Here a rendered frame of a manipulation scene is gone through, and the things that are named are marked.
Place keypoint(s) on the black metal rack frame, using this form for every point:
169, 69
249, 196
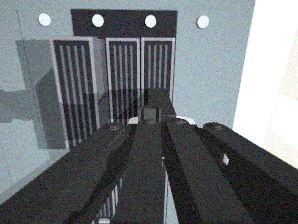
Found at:
211, 40

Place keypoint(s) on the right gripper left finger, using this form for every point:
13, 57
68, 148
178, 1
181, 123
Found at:
74, 189

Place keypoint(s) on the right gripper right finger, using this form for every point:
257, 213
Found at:
204, 192

